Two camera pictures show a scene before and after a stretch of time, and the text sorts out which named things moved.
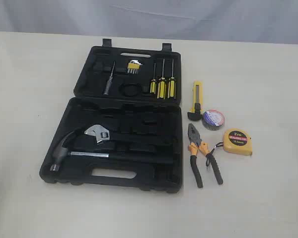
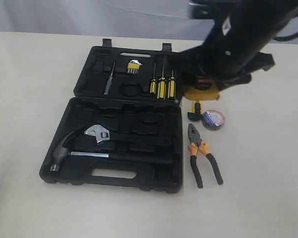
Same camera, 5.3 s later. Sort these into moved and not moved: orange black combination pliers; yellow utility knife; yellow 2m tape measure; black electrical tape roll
Moved: yellow 2m tape measure
Not moved: black electrical tape roll; orange black combination pliers; yellow utility knife
